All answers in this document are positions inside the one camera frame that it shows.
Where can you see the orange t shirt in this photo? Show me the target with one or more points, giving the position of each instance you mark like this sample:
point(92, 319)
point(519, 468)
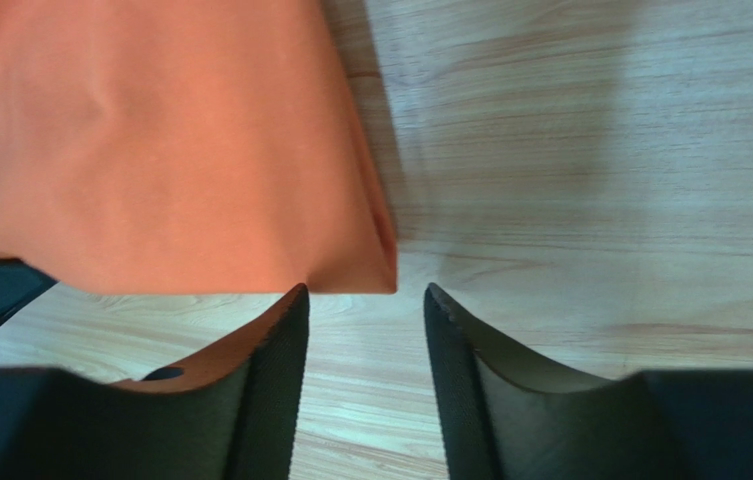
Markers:
point(186, 147)

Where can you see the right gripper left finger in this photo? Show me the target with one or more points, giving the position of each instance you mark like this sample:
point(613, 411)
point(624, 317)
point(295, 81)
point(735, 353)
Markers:
point(227, 411)

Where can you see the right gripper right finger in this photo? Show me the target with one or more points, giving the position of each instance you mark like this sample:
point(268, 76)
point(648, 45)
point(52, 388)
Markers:
point(509, 412)

